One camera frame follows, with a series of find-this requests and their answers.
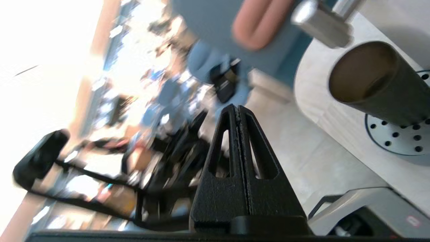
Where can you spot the black plastic cup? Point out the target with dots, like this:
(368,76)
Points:
(389,90)

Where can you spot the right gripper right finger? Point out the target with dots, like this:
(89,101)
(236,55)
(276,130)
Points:
(272,198)

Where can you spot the metal dispenser tap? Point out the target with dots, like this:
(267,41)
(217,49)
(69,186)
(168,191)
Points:
(322,23)

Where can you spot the large dark tea dispenser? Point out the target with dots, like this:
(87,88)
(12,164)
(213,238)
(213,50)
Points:
(396,30)

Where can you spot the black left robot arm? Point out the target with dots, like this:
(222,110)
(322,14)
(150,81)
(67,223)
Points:
(43,154)

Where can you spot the blue upholstered bench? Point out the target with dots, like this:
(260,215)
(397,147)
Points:
(208,20)

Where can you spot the pink bolster cushion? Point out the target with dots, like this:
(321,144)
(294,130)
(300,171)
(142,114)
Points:
(262,23)

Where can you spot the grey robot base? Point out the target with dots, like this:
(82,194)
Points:
(376,208)

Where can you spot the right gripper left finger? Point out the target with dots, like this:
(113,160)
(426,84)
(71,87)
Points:
(215,198)

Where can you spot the round blue perforated drip tray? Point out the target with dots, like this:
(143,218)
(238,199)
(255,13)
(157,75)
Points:
(403,143)

